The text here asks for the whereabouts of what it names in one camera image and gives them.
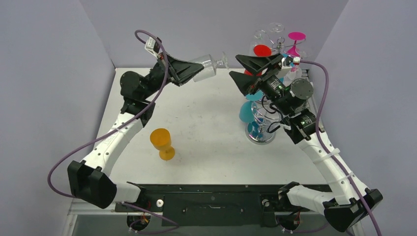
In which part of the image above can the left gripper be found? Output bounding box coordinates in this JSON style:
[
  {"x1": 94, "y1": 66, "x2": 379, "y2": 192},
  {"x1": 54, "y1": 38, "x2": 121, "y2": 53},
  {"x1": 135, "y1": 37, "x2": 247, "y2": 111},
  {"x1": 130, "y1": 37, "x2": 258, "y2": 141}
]
[{"x1": 141, "y1": 52, "x2": 203, "y2": 100}]

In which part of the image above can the pink wine glass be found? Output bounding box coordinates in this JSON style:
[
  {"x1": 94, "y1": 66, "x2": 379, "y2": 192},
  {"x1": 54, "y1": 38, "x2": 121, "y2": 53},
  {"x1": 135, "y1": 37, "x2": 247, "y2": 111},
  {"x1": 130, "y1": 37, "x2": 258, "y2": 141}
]
[{"x1": 287, "y1": 31, "x2": 306, "y2": 58}]

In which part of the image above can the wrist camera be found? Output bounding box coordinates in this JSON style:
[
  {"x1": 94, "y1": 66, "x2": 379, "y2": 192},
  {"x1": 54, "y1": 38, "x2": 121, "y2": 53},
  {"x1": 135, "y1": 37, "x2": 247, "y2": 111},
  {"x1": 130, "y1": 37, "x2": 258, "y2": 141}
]
[
  {"x1": 144, "y1": 37, "x2": 160, "y2": 55},
  {"x1": 282, "y1": 56, "x2": 301, "y2": 68}
]

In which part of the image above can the blue wine glass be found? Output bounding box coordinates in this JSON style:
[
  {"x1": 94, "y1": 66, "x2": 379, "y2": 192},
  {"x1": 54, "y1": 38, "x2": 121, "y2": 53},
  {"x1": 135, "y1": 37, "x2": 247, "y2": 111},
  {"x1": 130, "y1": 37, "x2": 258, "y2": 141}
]
[
  {"x1": 276, "y1": 55, "x2": 293, "y2": 82},
  {"x1": 238, "y1": 90, "x2": 263, "y2": 123}
]

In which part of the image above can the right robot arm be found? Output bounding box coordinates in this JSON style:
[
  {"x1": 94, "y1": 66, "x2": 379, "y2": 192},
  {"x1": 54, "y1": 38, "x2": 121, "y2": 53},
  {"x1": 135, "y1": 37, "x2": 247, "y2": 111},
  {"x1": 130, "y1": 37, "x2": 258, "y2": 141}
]
[{"x1": 229, "y1": 54, "x2": 383, "y2": 232}]

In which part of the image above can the chrome wine glass rack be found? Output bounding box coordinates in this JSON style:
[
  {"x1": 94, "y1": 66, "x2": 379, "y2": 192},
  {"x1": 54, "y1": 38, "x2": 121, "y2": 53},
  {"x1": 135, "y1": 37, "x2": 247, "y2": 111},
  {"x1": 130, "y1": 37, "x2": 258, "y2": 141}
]
[{"x1": 245, "y1": 29, "x2": 292, "y2": 144}]

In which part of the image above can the clear glass on rack right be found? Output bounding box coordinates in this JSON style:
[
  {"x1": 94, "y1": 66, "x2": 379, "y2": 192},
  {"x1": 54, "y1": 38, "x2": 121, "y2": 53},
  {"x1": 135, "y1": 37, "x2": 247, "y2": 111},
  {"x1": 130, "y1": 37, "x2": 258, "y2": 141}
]
[{"x1": 284, "y1": 47, "x2": 311, "y2": 84}]

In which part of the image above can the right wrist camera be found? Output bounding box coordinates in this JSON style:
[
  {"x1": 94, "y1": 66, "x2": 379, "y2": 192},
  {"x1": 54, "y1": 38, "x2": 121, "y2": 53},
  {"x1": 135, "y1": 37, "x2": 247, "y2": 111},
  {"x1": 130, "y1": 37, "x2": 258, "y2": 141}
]
[{"x1": 282, "y1": 56, "x2": 301, "y2": 68}]

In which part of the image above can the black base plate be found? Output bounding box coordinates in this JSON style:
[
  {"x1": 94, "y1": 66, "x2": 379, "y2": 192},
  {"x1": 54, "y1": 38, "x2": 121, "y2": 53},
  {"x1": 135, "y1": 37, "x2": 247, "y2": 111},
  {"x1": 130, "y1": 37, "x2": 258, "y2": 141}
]
[{"x1": 115, "y1": 184, "x2": 300, "y2": 227}]

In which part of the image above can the clear glass on rack top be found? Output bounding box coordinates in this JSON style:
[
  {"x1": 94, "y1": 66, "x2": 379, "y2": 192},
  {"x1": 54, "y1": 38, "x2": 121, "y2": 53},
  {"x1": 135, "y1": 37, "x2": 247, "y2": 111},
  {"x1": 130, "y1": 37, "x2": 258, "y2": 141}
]
[{"x1": 267, "y1": 22, "x2": 285, "y2": 33}]

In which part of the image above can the clear wine glass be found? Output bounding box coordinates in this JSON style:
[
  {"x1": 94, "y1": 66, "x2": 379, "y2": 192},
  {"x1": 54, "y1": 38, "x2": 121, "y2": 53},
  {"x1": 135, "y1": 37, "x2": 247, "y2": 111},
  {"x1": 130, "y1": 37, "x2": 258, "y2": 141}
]
[{"x1": 191, "y1": 52, "x2": 229, "y2": 82}]

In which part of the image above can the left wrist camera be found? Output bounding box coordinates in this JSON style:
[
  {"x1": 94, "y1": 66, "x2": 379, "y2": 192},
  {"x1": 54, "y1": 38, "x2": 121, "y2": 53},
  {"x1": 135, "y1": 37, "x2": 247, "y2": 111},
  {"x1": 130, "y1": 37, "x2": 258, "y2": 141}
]
[{"x1": 144, "y1": 37, "x2": 160, "y2": 55}]

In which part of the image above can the red wine glass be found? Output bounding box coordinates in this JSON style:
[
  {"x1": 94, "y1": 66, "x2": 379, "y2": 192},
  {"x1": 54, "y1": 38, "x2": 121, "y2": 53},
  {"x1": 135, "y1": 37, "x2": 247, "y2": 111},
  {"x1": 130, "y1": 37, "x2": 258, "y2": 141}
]
[{"x1": 244, "y1": 44, "x2": 272, "y2": 76}]

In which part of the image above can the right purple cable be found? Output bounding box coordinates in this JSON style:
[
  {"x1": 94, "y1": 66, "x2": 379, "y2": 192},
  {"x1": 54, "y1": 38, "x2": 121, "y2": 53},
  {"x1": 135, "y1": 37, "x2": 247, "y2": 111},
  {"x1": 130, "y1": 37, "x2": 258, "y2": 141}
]
[{"x1": 298, "y1": 59, "x2": 384, "y2": 236}]

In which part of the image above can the clear glass on rack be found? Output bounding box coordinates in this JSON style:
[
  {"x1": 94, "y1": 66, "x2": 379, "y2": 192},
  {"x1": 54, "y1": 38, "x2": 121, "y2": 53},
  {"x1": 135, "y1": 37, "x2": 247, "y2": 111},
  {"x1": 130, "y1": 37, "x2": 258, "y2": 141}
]
[
  {"x1": 284, "y1": 47, "x2": 311, "y2": 84},
  {"x1": 267, "y1": 22, "x2": 285, "y2": 33}
]

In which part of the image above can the orange wine glass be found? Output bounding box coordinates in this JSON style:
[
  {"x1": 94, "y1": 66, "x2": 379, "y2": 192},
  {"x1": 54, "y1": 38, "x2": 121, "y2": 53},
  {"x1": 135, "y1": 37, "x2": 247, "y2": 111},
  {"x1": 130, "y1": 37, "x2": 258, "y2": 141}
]
[{"x1": 149, "y1": 128, "x2": 175, "y2": 161}]

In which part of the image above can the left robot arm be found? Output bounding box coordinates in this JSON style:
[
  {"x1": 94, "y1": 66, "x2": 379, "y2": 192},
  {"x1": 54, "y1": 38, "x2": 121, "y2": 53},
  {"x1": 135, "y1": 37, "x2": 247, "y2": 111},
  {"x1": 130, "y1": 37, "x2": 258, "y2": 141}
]
[{"x1": 67, "y1": 54, "x2": 205, "y2": 211}]

